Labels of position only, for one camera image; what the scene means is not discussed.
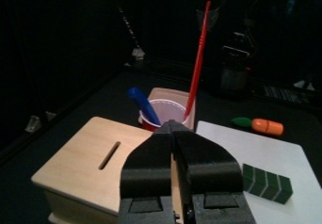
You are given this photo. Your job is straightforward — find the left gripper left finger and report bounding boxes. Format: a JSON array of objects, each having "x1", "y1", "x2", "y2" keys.
[{"x1": 118, "y1": 120, "x2": 176, "y2": 224}]

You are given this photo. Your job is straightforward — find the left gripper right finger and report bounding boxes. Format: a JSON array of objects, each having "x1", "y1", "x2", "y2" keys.
[{"x1": 171, "y1": 120, "x2": 258, "y2": 224}]

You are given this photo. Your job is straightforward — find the red toy knife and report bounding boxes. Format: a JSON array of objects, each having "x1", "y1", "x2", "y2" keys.
[{"x1": 184, "y1": 0, "x2": 213, "y2": 121}]

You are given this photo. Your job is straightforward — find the white cutting board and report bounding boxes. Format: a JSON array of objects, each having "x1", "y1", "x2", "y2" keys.
[{"x1": 196, "y1": 120, "x2": 322, "y2": 224}]

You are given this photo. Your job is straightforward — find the green toy sushi roll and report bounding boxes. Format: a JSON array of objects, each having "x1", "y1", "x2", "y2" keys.
[{"x1": 242, "y1": 163, "x2": 294, "y2": 205}]

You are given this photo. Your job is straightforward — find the wooden box with red drawer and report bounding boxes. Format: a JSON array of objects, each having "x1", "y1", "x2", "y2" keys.
[{"x1": 31, "y1": 116, "x2": 185, "y2": 224}]

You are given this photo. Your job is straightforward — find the red plastic cup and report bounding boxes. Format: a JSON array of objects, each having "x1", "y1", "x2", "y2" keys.
[{"x1": 138, "y1": 98, "x2": 189, "y2": 132}]

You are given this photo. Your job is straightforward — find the silver metal frame bracket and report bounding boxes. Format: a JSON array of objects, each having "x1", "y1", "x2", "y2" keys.
[
  {"x1": 131, "y1": 47, "x2": 146, "y2": 61},
  {"x1": 25, "y1": 114, "x2": 45, "y2": 134}
]

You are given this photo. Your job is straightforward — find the thin diagonal brace cable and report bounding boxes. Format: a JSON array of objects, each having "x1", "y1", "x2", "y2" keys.
[{"x1": 118, "y1": 7, "x2": 143, "y2": 52}]

